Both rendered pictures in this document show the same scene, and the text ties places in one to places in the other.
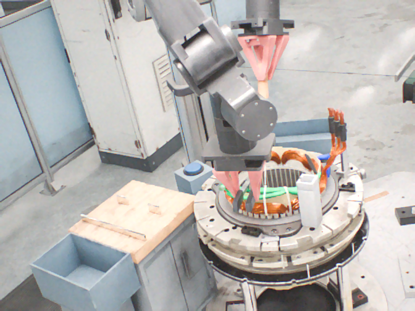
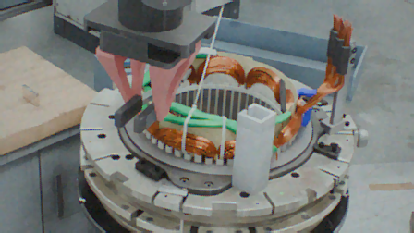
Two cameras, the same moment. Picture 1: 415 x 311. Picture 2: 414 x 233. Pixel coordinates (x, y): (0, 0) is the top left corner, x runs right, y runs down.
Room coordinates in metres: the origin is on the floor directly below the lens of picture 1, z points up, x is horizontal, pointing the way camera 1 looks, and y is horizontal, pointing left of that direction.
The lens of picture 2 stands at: (0.11, -0.12, 1.59)
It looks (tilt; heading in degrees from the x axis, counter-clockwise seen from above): 31 degrees down; 2
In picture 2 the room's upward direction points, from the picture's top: 4 degrees clockwise
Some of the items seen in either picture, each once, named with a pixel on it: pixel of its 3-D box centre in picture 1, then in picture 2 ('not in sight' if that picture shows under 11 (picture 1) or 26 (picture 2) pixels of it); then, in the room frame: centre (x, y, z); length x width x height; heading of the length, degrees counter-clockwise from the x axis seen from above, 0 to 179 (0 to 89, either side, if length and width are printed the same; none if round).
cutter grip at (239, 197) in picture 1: (238, 200); (128, 111); (0.73, -0.03, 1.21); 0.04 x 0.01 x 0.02; 159
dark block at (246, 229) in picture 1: (251, 230); (150, 167); (0.80, -0.05, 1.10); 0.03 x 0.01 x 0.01; 52
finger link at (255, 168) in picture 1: (244, 174); (151, 70); (0.75, -0.05, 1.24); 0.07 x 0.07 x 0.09; 69
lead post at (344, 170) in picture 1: (341, 147); (338, 86); (0.92, -0.25, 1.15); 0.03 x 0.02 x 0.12; 135
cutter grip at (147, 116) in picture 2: (251, 200); (147, 116); (0.73, -0.05, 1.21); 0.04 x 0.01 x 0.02; 159
